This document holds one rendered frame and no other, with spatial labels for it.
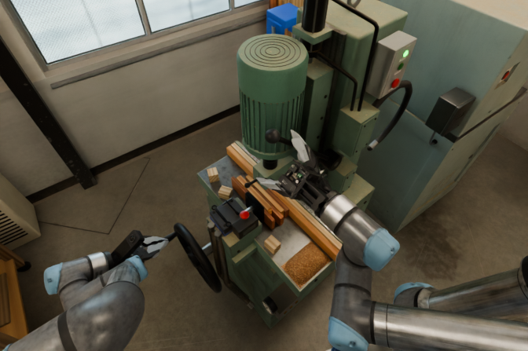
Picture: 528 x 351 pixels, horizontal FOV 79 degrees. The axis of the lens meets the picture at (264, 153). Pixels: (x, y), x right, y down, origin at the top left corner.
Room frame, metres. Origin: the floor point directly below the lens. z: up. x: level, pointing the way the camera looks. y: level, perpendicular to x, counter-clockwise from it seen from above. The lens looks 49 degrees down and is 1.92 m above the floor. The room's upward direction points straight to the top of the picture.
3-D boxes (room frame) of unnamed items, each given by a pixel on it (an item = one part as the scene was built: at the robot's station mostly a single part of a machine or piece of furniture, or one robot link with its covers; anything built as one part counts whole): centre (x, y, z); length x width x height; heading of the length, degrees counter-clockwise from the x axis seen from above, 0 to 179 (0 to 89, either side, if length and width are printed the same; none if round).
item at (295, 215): (0.64, -0.06, 0.92); 0.67 x 0.02 x 0.04; 40
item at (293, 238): (0.59, 0.04, 0.87); 0.61 x 0.30 x 0.06; 40
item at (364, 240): (0.29, -0.21, 1.32); 0.11 x 0.08 x 0.09; 40
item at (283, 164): (0.70, -0.04, 1.03); 0.14 x 0.07 x 0.09; 130
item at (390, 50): (0.79, -0.36, 1.40); 0.10 x 0.06 x 0.16; 130
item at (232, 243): (0.54, 0.10, 0.92); 0.15 x 0.13 x 0.09; 40
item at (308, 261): (0.41, -0.14, 0.92); 0.14 x 0.09 x 0.04; 130
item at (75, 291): (0.27, 0.49, 1.00); 0.11 x 0.11 x 0.08; 37
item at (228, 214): (0.53, 0.10, 0.99); 0.13 x 0.11 x 0.06; 40
